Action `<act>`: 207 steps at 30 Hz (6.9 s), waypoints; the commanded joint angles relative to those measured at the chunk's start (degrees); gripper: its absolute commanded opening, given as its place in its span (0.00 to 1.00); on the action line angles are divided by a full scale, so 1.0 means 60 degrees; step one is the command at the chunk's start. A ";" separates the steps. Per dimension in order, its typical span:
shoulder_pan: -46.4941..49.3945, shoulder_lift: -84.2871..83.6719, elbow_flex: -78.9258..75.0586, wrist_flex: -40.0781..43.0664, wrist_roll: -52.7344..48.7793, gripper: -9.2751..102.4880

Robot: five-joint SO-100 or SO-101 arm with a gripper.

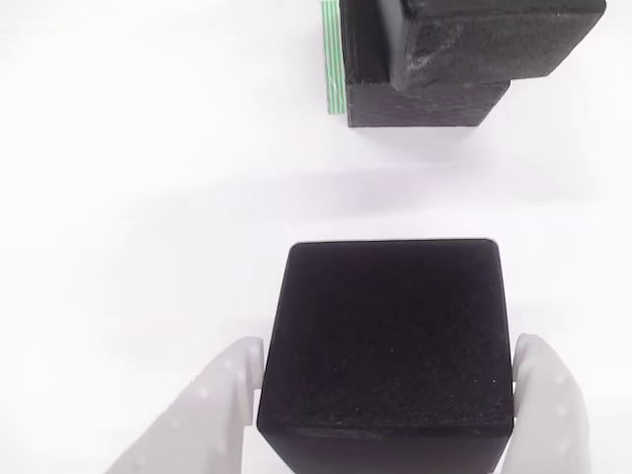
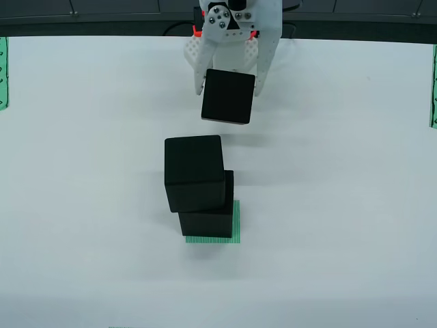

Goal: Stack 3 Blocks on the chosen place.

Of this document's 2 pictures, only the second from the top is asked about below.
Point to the green striped square marker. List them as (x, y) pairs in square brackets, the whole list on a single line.
[(236, 225)]

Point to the orange black table clamp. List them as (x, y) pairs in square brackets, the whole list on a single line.
[(254, 33), (197, 32)]

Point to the dark cabinet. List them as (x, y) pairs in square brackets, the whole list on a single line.
[(102, 13)]

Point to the black cube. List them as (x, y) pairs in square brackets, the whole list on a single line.
[(194, 171), (205, 223), (228, 95)]

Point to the green paper strip with arrows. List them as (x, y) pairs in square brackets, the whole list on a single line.
[(433, 89), (3, 75)]

